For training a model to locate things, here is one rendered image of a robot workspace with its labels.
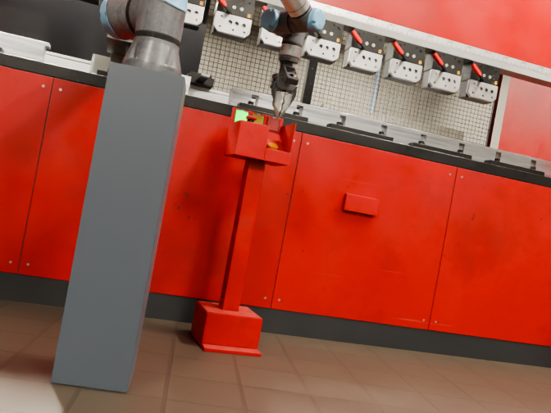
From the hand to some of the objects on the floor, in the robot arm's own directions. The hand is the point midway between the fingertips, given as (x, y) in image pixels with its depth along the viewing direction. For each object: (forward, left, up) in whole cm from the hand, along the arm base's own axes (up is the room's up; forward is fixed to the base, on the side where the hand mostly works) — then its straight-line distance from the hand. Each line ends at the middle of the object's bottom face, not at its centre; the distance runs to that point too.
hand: (280, 113), depth 216 cm
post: (+121, -26, -84) cm, 150 cm away
